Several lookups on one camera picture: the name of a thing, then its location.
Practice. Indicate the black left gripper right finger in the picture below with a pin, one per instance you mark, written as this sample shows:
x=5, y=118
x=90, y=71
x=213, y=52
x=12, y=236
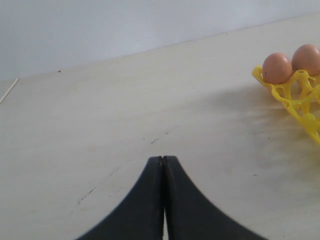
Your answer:
x=190, y=215

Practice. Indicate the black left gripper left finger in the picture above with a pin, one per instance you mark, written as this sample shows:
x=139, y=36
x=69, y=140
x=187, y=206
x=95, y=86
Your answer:
x=140, y=215

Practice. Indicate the brown egg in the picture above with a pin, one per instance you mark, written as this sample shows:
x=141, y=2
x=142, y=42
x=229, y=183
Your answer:
x=277, y=69
x=307, y=57

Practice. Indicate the yellow plastic egg tray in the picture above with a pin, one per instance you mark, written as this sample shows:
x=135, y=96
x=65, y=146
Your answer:
x=300, y=96

